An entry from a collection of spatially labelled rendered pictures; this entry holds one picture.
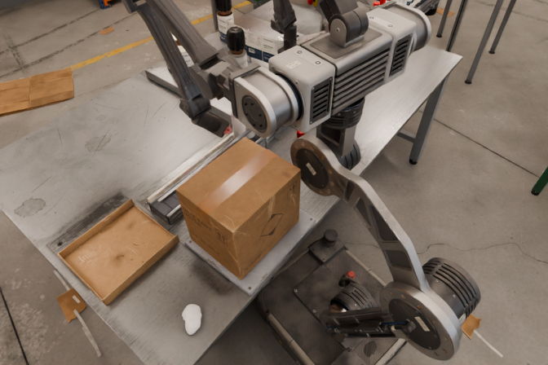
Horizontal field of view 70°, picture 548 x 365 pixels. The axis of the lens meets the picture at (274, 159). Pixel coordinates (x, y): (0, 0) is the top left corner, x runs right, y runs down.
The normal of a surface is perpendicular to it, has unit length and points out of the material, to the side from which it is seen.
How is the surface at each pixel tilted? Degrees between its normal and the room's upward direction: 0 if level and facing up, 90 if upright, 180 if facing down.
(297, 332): 0
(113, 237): 0
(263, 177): 0
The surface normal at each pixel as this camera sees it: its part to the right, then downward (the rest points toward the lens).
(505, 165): -0.02, -0.70
